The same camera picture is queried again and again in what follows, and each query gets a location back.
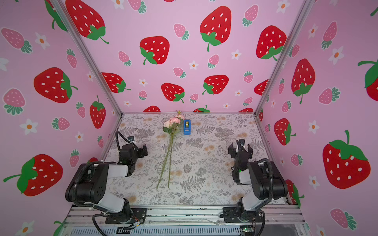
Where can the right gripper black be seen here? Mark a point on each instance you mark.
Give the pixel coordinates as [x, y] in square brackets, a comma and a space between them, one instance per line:
[240, 152]

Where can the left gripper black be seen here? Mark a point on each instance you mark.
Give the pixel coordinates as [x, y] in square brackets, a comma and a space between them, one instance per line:
[140, 151]

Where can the pink flower bouquet green stems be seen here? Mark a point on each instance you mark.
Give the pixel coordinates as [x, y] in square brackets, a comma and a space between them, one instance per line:
[170, 127]

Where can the blue tape dispenser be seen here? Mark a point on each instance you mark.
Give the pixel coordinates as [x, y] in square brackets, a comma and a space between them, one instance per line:
[187, 127]

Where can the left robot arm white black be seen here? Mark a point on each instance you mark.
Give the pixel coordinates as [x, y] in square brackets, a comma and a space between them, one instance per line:
[88, 187]

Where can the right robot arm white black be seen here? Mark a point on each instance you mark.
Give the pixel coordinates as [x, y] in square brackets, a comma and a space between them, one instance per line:
[263, 176]

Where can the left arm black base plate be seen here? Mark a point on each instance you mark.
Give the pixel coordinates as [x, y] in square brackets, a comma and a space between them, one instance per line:
[136, 215]

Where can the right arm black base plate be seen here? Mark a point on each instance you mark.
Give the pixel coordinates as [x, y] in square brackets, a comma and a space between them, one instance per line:
[238, 215]

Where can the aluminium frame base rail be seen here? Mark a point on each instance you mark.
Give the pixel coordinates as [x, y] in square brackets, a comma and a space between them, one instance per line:
[200, 220]

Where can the right aluminium corner post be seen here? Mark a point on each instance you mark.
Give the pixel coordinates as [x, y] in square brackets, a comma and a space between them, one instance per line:
[296, 28]

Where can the aluminium corner post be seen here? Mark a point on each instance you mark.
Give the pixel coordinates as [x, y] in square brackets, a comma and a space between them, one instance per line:
[83, 22]
[296, 28]

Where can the left aluminium corner post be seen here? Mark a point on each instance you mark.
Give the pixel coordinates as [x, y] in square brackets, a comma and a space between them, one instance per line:
[83, 22]

